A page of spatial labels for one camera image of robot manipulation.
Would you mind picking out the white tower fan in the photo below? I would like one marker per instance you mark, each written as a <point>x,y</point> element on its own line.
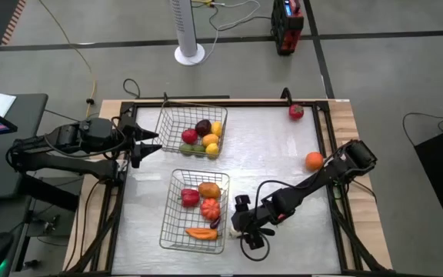
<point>185,27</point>

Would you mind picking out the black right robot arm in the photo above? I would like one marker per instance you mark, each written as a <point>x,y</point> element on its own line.
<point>314,179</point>

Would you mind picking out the grey desk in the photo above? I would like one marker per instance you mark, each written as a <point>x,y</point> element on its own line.
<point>29,111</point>

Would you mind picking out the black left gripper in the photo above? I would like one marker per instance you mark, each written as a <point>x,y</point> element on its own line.
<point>127,146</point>

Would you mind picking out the yellow-orange mango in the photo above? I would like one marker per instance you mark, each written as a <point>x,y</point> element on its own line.
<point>210,140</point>

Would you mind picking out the red bell pepper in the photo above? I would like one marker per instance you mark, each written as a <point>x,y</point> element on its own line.
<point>190,197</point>

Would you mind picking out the red-orange ribbed pumpkin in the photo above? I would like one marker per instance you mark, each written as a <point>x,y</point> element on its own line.
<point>210,209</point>

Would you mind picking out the carrot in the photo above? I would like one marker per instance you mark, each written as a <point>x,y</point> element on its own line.
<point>202,234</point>

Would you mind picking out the white table mat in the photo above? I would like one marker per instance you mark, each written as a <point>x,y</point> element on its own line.
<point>267,154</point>

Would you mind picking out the round orange fruit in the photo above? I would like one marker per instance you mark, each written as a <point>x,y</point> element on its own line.
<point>314,161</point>

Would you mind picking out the green lime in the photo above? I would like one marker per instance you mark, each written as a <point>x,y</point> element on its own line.
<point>198,149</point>
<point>185,149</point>

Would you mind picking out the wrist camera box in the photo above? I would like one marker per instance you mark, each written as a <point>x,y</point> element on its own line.
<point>242,202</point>
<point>127,121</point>

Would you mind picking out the black clamp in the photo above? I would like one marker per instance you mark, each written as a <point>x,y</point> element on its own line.
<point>286,96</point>
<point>165,97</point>

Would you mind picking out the red and black toolbox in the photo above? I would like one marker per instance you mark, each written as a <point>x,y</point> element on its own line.
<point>287,31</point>

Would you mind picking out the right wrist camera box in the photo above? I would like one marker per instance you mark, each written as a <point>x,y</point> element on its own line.
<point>242,202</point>

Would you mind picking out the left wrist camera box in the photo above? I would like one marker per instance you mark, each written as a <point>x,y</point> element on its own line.
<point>127,121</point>

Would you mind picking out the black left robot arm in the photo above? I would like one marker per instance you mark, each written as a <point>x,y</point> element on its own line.
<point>64,163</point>

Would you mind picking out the small purple eggplant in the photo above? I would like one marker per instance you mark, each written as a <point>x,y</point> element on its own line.
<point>215,223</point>

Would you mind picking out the black metal table frame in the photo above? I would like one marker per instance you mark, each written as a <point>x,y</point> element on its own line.
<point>252,103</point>

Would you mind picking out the long red chili pepper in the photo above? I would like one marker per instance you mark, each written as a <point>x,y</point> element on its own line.
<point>281,217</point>

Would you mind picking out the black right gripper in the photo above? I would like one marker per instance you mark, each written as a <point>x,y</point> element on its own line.
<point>260,217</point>

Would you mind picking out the white garlic bulb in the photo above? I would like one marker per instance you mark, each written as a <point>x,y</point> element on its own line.
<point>234,233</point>

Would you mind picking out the yellow lemon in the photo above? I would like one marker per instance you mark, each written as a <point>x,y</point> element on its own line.
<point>216,129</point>
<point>212,149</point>

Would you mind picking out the dark purple plum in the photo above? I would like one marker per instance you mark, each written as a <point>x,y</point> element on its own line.
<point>203,127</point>

